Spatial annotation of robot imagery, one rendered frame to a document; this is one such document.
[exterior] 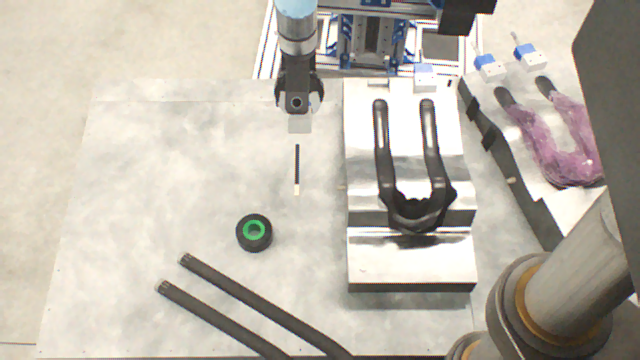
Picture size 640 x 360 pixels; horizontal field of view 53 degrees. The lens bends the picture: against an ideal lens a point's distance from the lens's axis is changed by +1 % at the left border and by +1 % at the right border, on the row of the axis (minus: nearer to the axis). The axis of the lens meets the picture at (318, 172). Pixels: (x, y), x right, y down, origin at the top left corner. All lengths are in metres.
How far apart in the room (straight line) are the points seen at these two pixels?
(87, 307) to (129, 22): 1.77
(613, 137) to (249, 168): 1.22
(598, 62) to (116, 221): 1.26
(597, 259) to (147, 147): 1.25
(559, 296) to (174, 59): 2.40
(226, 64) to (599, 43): 2.44
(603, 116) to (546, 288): 0.23
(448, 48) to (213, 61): 0.97
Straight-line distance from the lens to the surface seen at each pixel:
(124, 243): 1.46
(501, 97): 1.59
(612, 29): 0.33
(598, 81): 0.34
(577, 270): 0.48
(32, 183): 2.60
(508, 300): 0.59
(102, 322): 1.40
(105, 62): 2.85
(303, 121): 1.37
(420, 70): 1.53
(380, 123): 1.46
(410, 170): 1.36
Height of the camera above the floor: 2.07
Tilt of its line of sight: 60 degrees down
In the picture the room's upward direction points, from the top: straight up
